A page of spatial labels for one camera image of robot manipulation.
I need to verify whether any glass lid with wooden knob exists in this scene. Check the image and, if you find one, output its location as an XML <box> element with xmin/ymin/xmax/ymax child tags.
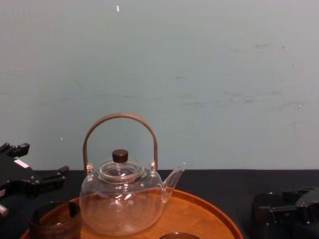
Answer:
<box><xmin>99</xmin><ymin>149</ymin><xmax>146</xmax><ymax>184</ymax></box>

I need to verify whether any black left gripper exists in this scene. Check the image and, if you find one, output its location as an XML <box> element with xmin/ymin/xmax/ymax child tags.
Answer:
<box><xmin>0</xmin><ymin>142</ymin><xmax>70</xmax><ymax>200</ymax></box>

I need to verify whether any black table cloth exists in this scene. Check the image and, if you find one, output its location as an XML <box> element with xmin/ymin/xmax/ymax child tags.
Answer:
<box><xmin>0</xmin><ymin>168</ymin><xmax>319</xmax><ymax>239</ymax></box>

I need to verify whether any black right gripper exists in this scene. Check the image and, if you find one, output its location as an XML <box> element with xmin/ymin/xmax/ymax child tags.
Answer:
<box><xmin>251</xmin><ymin>186</ymin><xmax>319</xmax><ymax>239</ymax></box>

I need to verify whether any glass teapot with wooden handle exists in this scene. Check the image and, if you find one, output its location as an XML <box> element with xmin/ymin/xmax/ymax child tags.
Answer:
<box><xmin>79</xmin><ymin>113</ymin><xmax>186</xmax><ymax>237</ymax></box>

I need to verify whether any round wooden tray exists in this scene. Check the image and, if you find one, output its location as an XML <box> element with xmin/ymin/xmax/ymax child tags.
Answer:
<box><xmin>19</xmin><ymin>188</ymin><xmax>244</xmax><ymax>239</ymax></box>

